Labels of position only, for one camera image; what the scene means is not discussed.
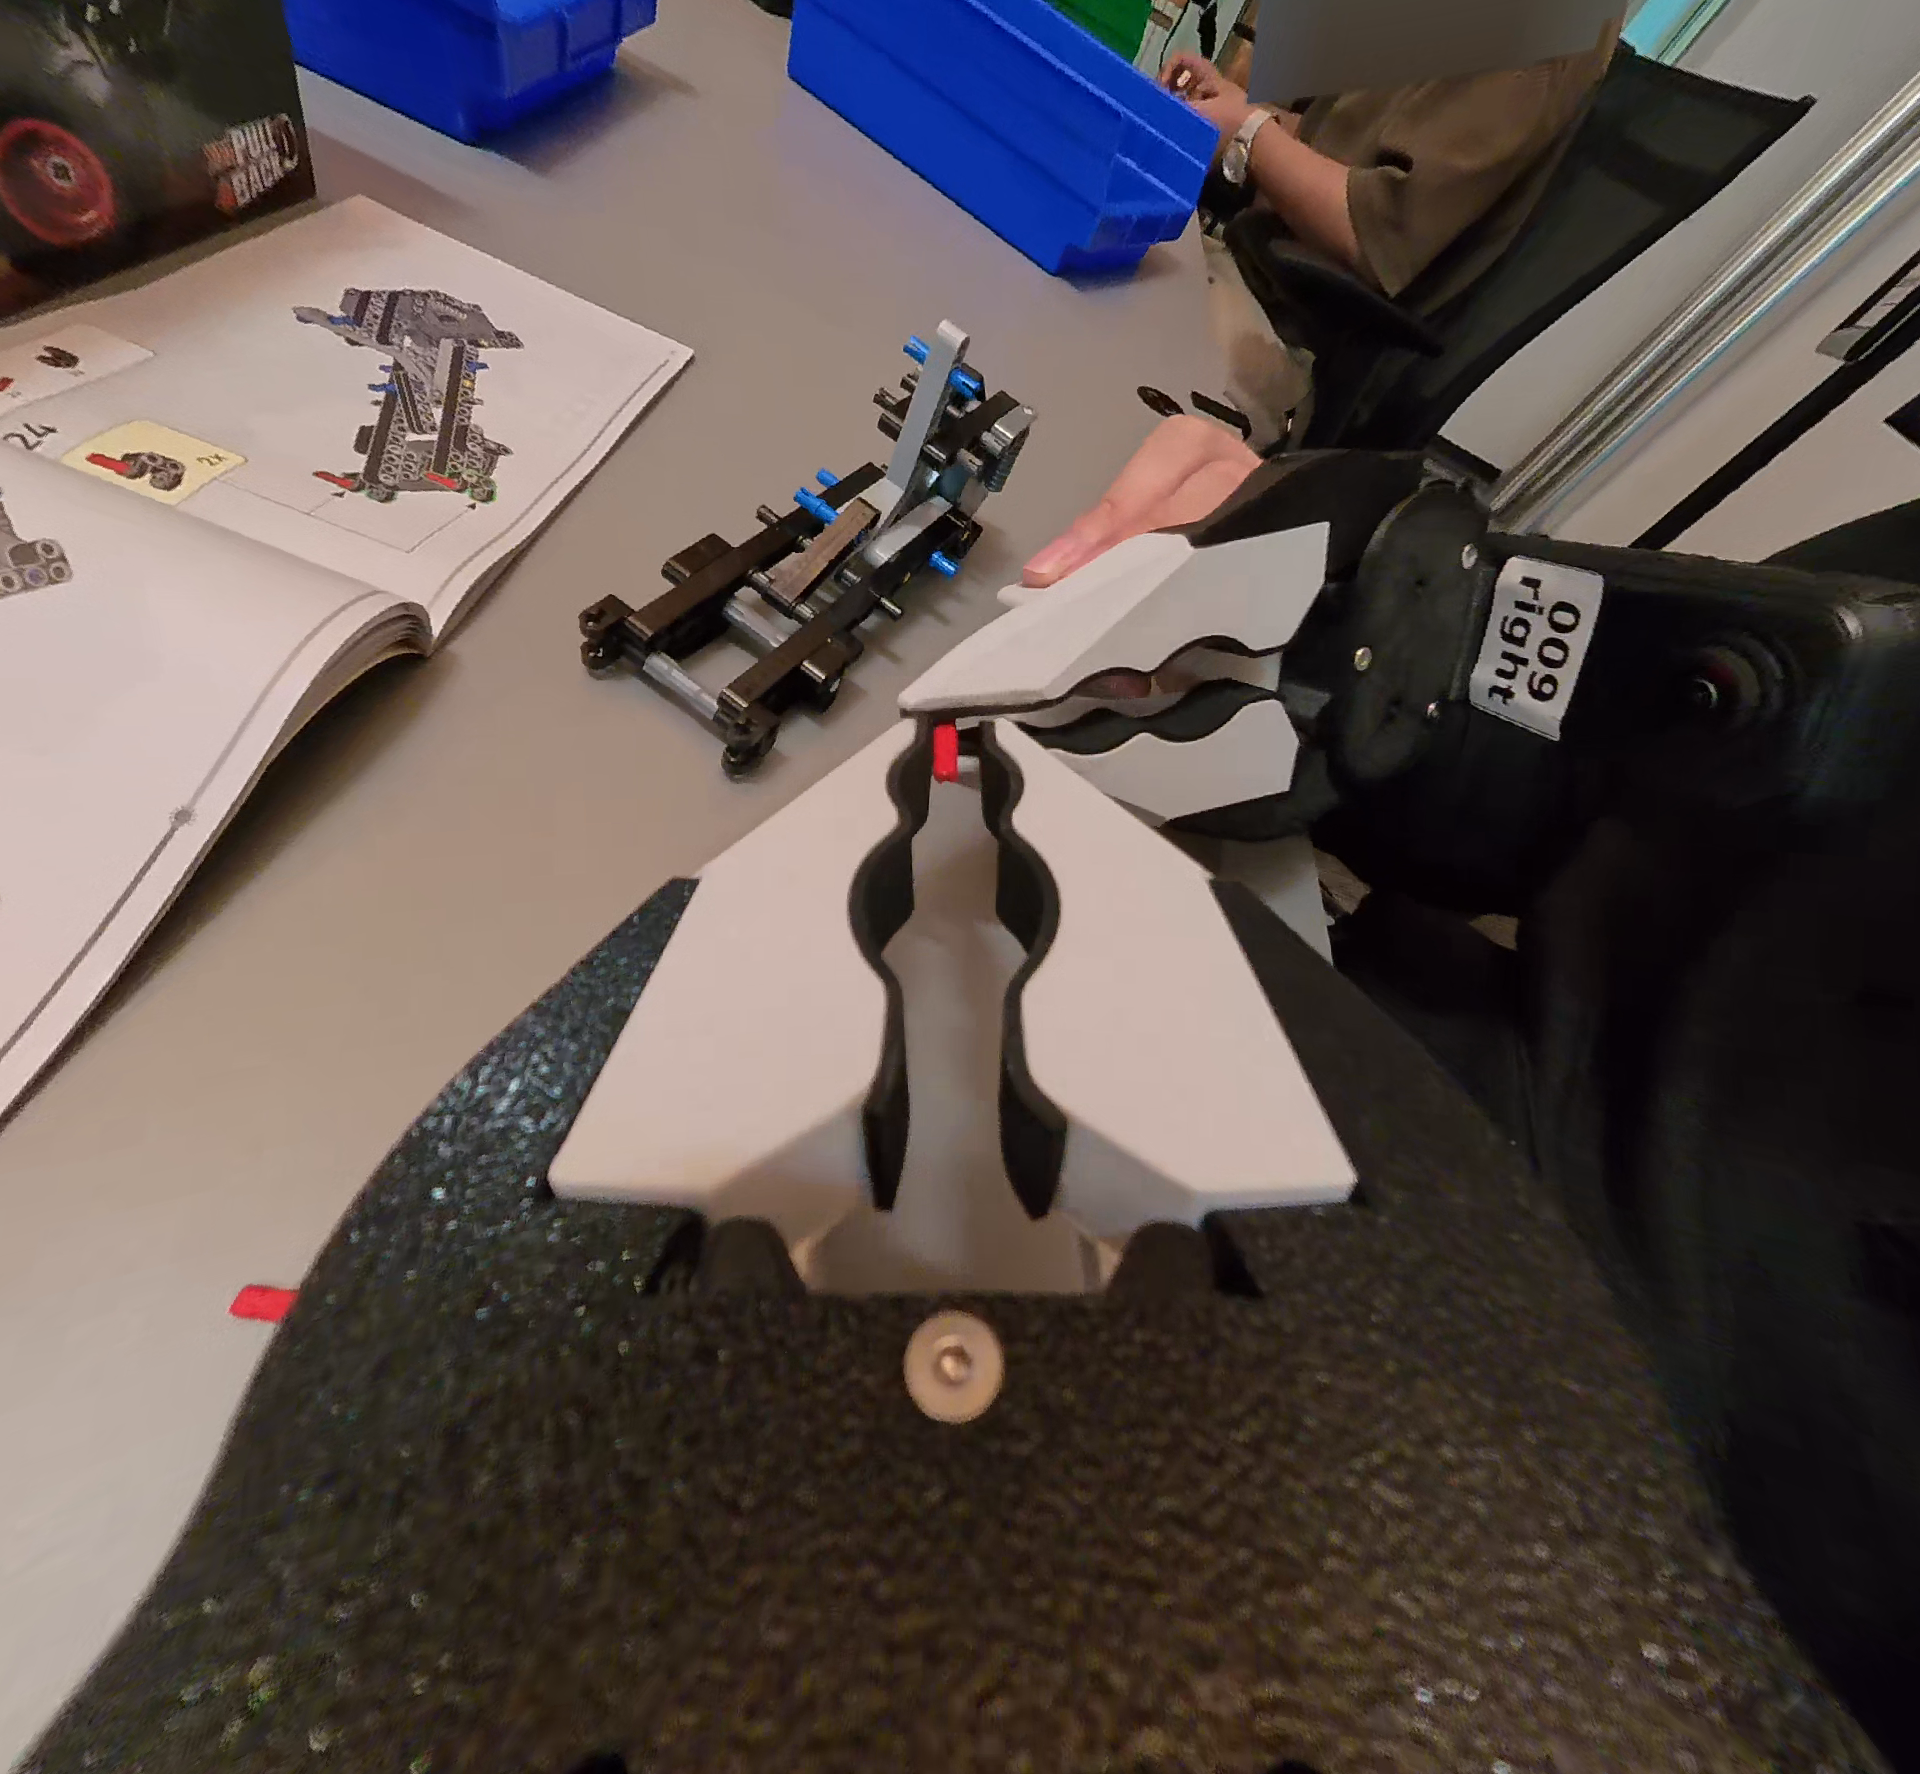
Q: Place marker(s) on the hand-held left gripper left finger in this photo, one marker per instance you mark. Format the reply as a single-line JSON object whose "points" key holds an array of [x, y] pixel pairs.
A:
{"points": [[720, 1024]]}

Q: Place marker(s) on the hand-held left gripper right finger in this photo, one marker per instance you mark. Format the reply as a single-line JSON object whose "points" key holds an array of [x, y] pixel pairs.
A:
{"points": [[1185, 1040]]}

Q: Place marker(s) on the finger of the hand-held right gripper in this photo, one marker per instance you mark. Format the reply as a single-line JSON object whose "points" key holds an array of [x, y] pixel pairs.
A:
{"points": [[1215, 754], [1185, 598]]}

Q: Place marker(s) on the small red brick pin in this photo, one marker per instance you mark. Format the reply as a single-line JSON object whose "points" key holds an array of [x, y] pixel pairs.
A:
{"points": [[944, 754], [258, 1302]]}

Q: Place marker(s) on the grey desk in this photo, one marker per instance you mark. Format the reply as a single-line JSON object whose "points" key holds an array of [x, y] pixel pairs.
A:
{"points": [[451, 904]]}

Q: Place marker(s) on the person's right hand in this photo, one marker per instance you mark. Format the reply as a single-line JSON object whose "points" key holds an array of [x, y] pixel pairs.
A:
{"points": [[1155, 499]]}

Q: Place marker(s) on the small black brick pin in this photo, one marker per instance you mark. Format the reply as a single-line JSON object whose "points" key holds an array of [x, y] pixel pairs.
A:
{"points": [[1222, 418], [1158, 399]]}

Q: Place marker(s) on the black toy brick chassis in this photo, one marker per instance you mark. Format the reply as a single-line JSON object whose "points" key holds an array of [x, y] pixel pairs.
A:
{"points": [[809, 575]]}

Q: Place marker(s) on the metal pole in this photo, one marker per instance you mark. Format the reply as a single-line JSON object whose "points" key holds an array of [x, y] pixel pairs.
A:
{"points": [[1710, 305]]}

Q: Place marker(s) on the black office chair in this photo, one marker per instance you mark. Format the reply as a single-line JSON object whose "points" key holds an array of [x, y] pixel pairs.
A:
{"points": [[1634, 215]]}

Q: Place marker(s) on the open instruction booklet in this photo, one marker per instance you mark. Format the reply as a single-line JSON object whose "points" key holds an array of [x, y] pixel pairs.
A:
{"points": [[301, 486]]}

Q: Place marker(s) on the dark toy set box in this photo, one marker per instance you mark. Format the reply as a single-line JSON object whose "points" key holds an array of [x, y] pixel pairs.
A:
{"points": [[135, 49]]}

